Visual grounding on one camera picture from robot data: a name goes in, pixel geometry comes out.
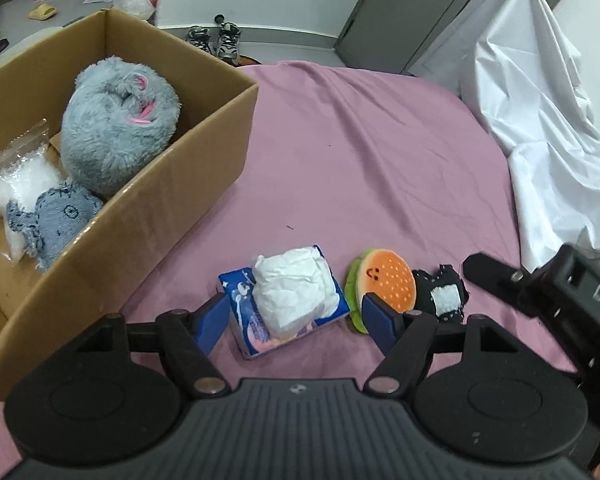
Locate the grey fluffy plush toy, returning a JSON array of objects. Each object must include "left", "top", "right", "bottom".
[{"left": 60, "top": 56, "right": 181, "bottom": 197}]

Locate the clear bag of stuffing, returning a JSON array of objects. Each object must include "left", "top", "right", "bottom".
[{"left": 0, "top": 119, "right": 65, "bottom": 263}]

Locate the blue tissue pack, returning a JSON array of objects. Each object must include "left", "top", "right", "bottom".
[{"left": 218, "top": 245, "right": 349, "bottom": 359}]

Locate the hamburger plush toy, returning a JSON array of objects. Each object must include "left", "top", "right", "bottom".
[{"left": 343, "top": 248, "right": 416, "bottom": 335}]

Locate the black white fabric patch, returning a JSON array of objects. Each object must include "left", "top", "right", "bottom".
[{"left": 412, "top": 264, "right": 469, "bottom": 324}]

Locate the pink bed sheet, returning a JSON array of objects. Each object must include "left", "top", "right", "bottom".
[{"left": 0, "top": 60, "right": 581, "bottom": 470}]

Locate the brown cardboard box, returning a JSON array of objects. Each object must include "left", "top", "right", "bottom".
[{"left": 0, "top": 10, "right": 258, "bottom": 402}]

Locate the grey knitted small toy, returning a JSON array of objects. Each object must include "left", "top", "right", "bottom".
[{"left": 5, "top": 179, "right": 104, "bottom": 272}]

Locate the white draped cloth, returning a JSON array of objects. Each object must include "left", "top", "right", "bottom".
[{"left": 411, "top": 0, "right": 600, "bottom": 271}]

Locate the zebra pattern sneaker right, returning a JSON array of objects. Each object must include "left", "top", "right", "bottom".
[{"left": 214, "top": 14, "right": 242, "bottom": 66}]

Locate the zebra pattern sneaker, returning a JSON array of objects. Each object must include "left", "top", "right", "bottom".
[
  {"left": 185, "top": 26, "right": 214, "bottom": 55},
  {"left": 214, "top": 14, "right": 242, "bottom": 66}
]

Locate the zebra pattern sneaker left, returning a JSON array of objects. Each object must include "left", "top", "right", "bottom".
[{"left": 185, "top": 26, "right": 214, "bottom": 55}]

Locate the grey door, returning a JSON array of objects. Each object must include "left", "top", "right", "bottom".
[{"left": 332, "top": 0, "right": 556, "bottom": 74}]

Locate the yellow slipper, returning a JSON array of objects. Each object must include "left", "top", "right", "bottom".
[{"left": 28, "top": 3, "right": 57, "bottom": 22}]

